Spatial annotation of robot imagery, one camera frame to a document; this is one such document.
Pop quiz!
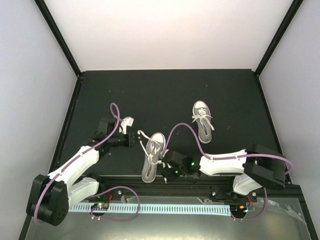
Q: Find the left black frame post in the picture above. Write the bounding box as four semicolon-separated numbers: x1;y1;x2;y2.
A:
34;0;82;77

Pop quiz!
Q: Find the right small circuit board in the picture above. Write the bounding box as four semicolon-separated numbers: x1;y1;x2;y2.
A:
235;205;248;212

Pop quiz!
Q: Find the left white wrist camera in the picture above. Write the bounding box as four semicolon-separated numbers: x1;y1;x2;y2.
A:
119;116;134;135

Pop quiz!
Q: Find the small circuit board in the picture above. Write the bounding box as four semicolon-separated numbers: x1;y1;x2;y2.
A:
91;202;109;211
235;205;248;212

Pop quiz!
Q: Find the black frame post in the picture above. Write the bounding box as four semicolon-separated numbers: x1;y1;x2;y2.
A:
34;0;82;77
254;0;304;77

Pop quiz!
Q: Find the purple cable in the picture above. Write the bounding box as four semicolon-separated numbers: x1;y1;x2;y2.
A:
162;122;293;222
33;102;140;225

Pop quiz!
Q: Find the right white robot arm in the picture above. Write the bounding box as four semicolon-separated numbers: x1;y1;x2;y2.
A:
161;144;286;203

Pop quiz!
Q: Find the left small circuit board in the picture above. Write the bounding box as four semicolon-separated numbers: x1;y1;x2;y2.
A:
91;202;109;211

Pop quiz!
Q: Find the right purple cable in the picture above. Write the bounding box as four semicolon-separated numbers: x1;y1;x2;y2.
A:
162;122;293;222

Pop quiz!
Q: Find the white slotted cable duct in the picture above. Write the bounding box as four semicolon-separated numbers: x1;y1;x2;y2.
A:
69;202;231;217

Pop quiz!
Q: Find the right black frame post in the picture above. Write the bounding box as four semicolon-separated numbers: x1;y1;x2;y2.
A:
254;0;304;77

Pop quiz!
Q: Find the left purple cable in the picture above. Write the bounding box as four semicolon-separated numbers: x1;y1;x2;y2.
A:
33;102;140;225

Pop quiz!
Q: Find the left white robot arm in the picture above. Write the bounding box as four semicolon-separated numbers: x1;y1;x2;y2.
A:
26;116;137;226

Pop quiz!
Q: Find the grey sneaker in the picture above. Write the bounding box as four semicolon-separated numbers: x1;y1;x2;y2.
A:
191;100;215;144
137;130;169;183

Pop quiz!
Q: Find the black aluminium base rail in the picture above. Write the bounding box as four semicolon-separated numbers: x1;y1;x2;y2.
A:
94;174;258;202

